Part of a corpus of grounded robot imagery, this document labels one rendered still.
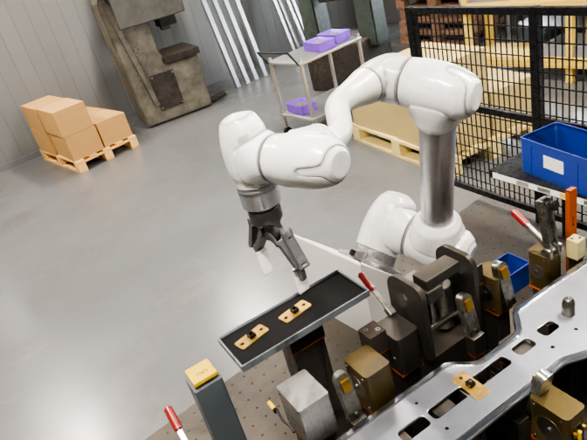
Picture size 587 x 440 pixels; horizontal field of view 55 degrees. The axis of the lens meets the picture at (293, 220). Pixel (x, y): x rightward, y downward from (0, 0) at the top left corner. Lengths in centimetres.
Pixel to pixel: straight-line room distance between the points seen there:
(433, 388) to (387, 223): 73
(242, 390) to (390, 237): 71
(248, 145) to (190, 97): 666
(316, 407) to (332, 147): 56
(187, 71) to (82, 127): 165
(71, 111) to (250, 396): 533
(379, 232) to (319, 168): 94
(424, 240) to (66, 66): 693
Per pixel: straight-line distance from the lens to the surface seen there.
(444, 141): 160
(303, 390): 128
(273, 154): 108
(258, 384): 194
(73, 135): 688
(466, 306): 146
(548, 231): 163
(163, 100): 769
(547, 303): 160
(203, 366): 136
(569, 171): 200
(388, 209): 196
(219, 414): 140
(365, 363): 135
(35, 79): 819
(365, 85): 148
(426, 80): 149
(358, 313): 195
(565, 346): 148
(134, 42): 755
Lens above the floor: 201
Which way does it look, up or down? 28 degrees down
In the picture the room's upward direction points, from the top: 15 degrees counter-clockwise
